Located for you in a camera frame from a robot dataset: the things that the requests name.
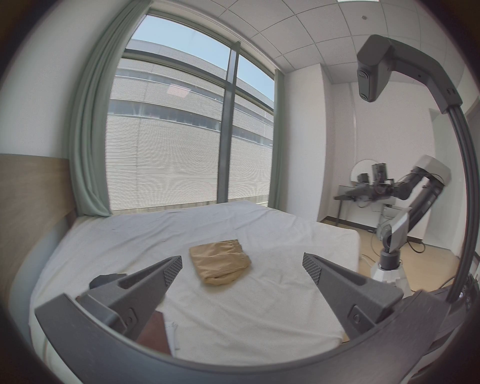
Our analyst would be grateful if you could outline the brown shorts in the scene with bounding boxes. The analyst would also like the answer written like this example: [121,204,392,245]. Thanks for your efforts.
[137,311,172,355]

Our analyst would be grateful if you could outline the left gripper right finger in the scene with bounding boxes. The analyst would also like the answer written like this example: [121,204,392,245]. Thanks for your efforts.
[302,252,404,340]

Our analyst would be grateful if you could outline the white garment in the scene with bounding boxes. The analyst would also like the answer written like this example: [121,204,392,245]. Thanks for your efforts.
[163,320,181,352]

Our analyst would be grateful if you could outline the window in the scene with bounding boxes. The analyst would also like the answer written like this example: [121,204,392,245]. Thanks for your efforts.
[105,13,276,212]

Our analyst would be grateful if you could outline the black garment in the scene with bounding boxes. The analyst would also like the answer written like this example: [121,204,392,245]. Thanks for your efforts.
[89,274,128,290]

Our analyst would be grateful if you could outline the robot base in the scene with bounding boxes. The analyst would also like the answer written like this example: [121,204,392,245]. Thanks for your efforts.
[369,259,413,297]

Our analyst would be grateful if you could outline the round mirror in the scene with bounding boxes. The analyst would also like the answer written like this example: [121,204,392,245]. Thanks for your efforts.
[351,159,379,185]

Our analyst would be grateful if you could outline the bed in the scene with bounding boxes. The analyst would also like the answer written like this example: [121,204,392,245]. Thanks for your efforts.
[0,154,361,376]

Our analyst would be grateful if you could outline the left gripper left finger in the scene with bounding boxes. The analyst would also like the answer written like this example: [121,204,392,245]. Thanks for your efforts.
[77,256,184,340]

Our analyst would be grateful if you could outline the grey small table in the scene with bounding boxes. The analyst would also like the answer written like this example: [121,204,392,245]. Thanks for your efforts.
[334,185,399,229]

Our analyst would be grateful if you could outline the grey-green curtain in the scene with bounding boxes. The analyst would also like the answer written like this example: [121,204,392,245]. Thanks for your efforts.
[268,67,287,211]
[67,0,154,217]

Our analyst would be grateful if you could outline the tan trousers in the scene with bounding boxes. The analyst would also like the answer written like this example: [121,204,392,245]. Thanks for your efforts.
[188,239,251,286]

